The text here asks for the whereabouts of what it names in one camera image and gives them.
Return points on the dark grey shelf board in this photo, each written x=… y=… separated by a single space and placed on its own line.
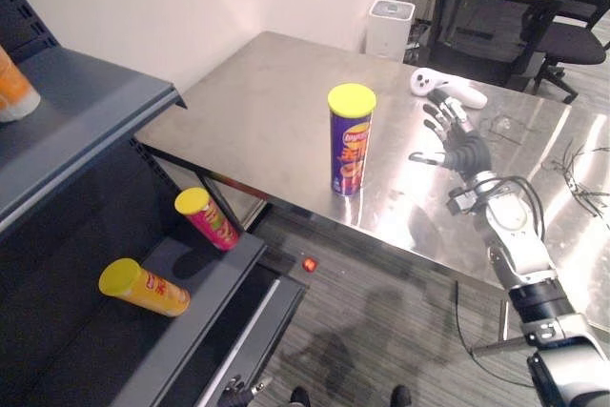
x=95 y=345
x=81 y=111

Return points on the large orange drink bottle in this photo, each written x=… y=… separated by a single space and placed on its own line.
x=14 y=87

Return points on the white handheld controller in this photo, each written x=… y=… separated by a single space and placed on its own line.
x=429 y=83

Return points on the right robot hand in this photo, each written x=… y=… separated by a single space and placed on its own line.
x=464 y=147

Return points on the left dark robot foot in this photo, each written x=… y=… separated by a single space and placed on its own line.
x=300 y=397

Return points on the black mesh office chair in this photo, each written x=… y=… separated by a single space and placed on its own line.
x=481 y=21
x=572 y=40

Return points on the dark grey shelf base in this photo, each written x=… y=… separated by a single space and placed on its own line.
x=257 y=326

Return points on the right dark robot foot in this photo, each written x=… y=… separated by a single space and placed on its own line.
x=401 y=396

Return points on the small red ball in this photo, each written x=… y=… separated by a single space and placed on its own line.
x=309 y=265

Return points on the pink chips can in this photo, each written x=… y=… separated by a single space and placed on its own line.
x=214 y=226

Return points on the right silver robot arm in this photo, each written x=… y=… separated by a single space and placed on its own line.
x=519 y=245

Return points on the yellow chips can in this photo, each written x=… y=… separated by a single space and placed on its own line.
x=148 y=295

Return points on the perforated dark shelf upright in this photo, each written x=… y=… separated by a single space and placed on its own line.
x=24 y=21

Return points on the purple chips can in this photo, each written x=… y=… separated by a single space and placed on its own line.
x=351 y=149

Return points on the dark robot foot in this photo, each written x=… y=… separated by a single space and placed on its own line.
x=300 y=397
x=401 y=396

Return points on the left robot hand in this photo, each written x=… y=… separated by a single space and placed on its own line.
x=238 y=390

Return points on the white air purifier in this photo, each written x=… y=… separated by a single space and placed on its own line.
x=388 y=30

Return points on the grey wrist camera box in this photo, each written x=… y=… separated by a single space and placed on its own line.
x=461 y=201

